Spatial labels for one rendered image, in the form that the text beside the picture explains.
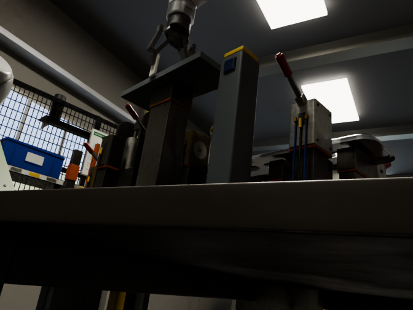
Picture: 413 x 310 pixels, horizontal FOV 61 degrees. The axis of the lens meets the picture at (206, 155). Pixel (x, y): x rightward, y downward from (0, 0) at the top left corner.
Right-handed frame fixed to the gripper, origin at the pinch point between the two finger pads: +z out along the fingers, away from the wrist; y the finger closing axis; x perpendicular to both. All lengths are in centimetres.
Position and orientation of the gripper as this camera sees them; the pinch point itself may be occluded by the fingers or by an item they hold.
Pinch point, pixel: (169, 77)
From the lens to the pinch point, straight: 107.9
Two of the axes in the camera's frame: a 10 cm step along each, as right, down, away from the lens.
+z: -1.3, 9.4, -3.1
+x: -6.2, 1.7, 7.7
